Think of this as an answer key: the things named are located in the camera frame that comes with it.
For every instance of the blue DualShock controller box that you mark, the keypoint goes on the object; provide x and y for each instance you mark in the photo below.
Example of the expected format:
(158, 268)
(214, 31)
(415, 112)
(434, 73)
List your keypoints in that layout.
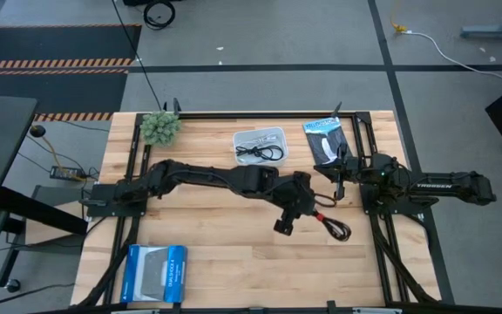
(155, 274)

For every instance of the Yellowstone booklet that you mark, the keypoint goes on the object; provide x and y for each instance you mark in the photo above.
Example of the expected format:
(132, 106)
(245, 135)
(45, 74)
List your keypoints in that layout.
(323, 139)

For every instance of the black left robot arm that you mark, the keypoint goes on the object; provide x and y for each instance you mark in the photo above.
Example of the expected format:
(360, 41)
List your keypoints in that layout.
(251, 179)

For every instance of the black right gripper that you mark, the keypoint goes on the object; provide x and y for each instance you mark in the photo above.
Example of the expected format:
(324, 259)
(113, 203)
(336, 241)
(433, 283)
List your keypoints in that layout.
(342, 172)

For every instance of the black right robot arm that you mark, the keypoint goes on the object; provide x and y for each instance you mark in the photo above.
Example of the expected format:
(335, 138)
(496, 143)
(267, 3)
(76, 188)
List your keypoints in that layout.
(442, 186)

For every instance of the grey table leg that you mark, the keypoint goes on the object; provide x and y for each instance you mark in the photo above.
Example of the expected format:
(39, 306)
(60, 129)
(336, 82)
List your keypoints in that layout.
(495, 32)

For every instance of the black round desk foot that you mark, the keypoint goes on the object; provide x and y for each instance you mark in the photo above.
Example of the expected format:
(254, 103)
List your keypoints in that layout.
(38, 131)

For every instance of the white plastic bin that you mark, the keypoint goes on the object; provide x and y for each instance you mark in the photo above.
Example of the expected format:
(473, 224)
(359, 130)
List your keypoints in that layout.
(239, 138)

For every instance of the green artificial succulent plant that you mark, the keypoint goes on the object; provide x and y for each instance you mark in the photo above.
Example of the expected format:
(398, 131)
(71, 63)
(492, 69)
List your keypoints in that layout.
(160, 127)

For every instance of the black caster wheel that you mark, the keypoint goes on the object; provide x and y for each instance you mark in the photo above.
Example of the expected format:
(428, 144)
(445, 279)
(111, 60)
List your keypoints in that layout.
(13, 285)

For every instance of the black hazard-striped floor mat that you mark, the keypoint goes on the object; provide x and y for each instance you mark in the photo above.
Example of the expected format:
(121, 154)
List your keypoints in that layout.
(59, 43)

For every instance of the yellow plug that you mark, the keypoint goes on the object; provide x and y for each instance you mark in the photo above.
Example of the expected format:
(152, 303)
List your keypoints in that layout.
(399, 28)

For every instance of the black power strip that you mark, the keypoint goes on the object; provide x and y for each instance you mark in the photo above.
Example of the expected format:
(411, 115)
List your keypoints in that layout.
(65, 173)

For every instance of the black aluminium table frame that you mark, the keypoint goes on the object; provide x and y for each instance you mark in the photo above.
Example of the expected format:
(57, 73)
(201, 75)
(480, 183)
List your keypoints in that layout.
(255, 115)

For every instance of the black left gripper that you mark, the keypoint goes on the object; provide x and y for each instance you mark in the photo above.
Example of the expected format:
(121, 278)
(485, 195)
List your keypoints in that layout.
(298, 196)

